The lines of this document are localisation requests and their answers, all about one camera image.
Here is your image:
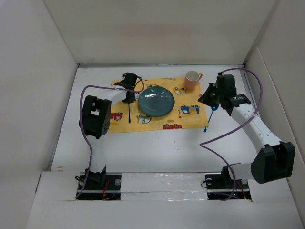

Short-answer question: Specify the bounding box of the blue metal fork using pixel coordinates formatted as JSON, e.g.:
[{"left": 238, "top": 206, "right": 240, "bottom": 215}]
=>
[{"left": 128, "top": 103, "right": 131, "bottom": 123}]

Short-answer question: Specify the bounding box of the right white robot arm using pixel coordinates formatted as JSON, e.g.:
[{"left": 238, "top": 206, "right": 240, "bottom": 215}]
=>
[{"left": 198, "top": 74, "right": 295, "bottom": 188}]

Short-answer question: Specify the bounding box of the teal ceramic plate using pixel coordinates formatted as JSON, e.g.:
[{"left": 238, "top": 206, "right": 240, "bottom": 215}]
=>
[{"left": 138, "top": 86, "right": 175, "bottom": 117}]

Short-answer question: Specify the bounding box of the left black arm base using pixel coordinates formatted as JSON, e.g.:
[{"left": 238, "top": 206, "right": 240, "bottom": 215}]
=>
[{"left": 75, "top": 174, "right": 122, "bottom": 201}]

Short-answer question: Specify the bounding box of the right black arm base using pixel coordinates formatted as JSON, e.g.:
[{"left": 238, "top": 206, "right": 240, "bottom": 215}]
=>
[{"left": 201, "top": 166, "right": 252, "bottom": 201}]

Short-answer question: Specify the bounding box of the yellow car-print cloth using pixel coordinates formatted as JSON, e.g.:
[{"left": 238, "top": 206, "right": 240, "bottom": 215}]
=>
[{"left": 109, "top": 77, "right": 208, "bottom": 134}]

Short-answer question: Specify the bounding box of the pink ceramic mug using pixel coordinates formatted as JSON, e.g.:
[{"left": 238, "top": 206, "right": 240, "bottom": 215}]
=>
[{"left": 184, "top": 71, "right": 203, "bottom": 91}]

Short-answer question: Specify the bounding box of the blue metal spoon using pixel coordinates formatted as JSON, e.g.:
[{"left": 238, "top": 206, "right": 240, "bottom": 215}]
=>
[{"left": 203, "top": 104, "right": 219, "bottom": 133}]

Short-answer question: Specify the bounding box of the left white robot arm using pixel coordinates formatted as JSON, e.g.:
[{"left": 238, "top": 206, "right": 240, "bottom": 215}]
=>
[{"left": 79, "top": 73, "right": 144, "bottom": 183}]

